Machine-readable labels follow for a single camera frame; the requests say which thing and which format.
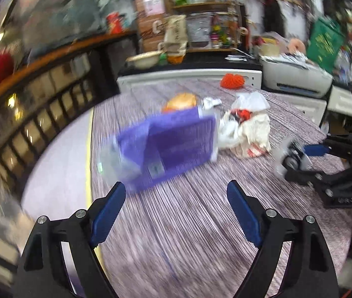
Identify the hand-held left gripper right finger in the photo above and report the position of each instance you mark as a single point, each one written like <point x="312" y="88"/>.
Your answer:
<point x="244" y="215"/>

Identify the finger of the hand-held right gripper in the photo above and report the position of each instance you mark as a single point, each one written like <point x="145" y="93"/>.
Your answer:
<point x="315" y="150"/>
<point x="334" y="186"/>

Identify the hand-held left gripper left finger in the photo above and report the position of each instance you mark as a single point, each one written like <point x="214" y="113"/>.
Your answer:
<point x="107" y="215"/>

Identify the white plastic bag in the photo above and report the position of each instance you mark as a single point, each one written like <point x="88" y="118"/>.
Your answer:
<point x="245" y="127"/>

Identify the purple plastic packet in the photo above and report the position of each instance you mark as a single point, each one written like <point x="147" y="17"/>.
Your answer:
<point x="169" y="149"/>

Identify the white printer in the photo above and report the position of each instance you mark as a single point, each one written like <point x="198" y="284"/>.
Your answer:
<point x="296" y="79"/>

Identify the green paper bag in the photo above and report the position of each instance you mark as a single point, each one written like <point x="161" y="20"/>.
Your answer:
<point x="324" y="45"/>

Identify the orange foam net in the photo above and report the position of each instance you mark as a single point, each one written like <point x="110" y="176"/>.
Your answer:
<point x="232" y="80"/>

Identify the silver foil wrapper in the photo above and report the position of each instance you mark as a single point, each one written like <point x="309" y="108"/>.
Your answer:
<point x="210" y="101"/>

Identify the orange bun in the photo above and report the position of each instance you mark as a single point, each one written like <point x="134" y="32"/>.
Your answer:
<point x="180" y="101"/>

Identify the wide white drawer front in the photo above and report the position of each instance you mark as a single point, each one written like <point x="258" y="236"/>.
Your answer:
<point x="188" y="80"/>

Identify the cream bowl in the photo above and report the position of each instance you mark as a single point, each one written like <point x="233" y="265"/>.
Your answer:
<point x="143" y="59"/>

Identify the curved wooden counter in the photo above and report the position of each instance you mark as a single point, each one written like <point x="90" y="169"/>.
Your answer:
<point x="39" y="65"/>

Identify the wooden shelf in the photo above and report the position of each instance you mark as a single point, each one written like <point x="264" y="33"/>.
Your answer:
<point x="207" y="6"/>

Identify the brown paper bag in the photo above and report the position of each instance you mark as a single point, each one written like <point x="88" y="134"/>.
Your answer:
<point x="176" y="35"/>

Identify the red can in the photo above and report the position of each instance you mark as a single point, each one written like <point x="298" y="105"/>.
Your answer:
<point x="114" y="22"/>

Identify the glass display case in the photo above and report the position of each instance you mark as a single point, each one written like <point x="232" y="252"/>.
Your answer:
<point x="61" y="15"/>

